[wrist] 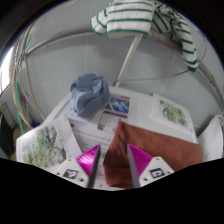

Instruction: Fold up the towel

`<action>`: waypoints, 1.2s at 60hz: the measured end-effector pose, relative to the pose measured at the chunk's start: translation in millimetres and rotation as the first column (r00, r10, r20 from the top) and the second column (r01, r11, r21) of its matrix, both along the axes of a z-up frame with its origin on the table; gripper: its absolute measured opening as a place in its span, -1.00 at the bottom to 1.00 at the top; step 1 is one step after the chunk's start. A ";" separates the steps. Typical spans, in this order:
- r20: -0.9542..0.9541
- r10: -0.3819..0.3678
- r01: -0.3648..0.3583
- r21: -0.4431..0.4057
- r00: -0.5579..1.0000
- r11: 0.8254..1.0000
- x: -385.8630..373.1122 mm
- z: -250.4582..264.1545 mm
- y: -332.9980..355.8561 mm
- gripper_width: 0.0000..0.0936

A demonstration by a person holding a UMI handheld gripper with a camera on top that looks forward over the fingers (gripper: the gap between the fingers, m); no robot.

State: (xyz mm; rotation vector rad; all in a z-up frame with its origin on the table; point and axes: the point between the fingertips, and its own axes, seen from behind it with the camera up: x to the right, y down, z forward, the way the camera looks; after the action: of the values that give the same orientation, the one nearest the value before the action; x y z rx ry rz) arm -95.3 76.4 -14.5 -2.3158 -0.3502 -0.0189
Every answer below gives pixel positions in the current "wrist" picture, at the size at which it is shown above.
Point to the small landscape print sheet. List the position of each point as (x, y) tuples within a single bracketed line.
[(171, 113)]

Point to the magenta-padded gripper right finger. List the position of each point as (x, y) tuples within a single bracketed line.
[(151, 171)]

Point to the green-striped white garment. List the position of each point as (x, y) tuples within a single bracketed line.
[(130, 16)]

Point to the crumpled blue-grey cloth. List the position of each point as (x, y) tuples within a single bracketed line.
[(89, 95)]

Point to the white text sheet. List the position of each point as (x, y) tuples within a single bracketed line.
[(90, 136)]

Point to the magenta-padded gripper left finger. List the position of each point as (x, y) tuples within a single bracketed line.
[(74, 171)]

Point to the grey wall pipe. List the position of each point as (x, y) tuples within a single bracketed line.
[(160, 37)]

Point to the large landscape print sheet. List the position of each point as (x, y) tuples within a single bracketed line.
[(46, 143)]

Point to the purple printed leaflet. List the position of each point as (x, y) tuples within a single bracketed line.
[(115, 106)]

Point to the thin white pipe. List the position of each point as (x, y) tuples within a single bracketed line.
[(128, 60)]

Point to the brown towel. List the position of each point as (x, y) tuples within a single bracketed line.
[(166, 146)]

